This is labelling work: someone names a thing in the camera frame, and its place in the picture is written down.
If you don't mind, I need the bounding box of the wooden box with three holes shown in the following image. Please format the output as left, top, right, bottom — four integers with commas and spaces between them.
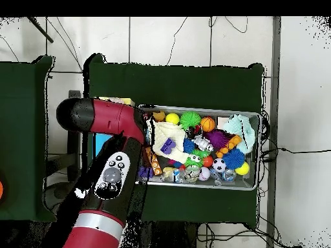
91, 96, 136, 158

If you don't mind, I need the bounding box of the silver mesh bin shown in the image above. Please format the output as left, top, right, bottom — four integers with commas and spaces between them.
135, 104, 262, 191

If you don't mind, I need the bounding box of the cream knitted cloth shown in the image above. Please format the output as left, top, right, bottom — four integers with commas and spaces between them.
152, 121, 193, 164

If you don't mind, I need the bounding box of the purple toy block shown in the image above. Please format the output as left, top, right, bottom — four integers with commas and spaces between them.
160, 138, 177, 155

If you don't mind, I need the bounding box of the smooth yellow ball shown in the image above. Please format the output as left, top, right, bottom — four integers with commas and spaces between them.
165, 112, 180, 125

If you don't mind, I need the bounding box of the green spiky rubber ball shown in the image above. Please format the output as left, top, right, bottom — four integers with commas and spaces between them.
179, 110, 202, 130

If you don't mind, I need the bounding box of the orange toy basketball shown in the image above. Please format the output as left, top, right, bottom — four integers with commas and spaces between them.
200, 116, 216, 132

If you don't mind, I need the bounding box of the purple spiky ball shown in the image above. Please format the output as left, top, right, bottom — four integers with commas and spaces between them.
204, 129, 230, 150

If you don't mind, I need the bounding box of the dark green tablecloth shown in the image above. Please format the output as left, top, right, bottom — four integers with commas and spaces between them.
0, 55, 59, 223
81, 52, 266, 228

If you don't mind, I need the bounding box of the small soccer ball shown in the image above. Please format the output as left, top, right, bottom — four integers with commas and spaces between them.
212, 158, 227, 173

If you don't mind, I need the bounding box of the blue spiky rubber ball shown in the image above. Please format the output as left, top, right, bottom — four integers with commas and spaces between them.
222, 147, 246, 171

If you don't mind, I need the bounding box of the mint green cloth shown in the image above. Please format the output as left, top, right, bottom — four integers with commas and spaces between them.
222, 114, 256, 154

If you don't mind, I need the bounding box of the dark metal rod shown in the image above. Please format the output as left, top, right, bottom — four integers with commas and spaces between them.
27, 16, 54, 44

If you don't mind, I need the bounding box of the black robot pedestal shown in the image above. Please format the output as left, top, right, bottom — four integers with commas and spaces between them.
123, 220, 197, 248

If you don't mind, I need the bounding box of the black power cable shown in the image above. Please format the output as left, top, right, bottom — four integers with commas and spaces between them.
261, 147, 331, 162

